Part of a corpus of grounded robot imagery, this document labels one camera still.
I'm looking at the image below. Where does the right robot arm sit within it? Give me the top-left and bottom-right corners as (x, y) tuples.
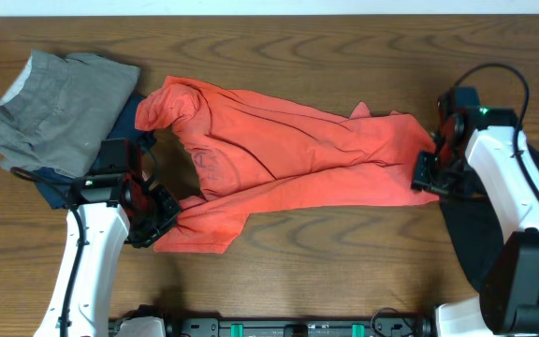
(411, 86), (539, 336)

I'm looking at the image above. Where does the red t-shirt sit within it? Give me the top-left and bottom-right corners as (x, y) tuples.
(135, 76), (434, 254)

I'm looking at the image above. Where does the grey folded garment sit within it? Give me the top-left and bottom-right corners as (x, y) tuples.
(0, 50), (140, 178)

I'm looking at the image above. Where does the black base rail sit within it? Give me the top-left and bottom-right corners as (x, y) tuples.
(108, 305), (437, 337)

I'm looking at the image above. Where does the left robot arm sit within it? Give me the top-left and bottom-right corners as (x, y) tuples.
(36, 139), (181, 336)

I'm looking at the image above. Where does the black garment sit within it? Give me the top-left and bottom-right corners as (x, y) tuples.
(440, 145), (539, 292)

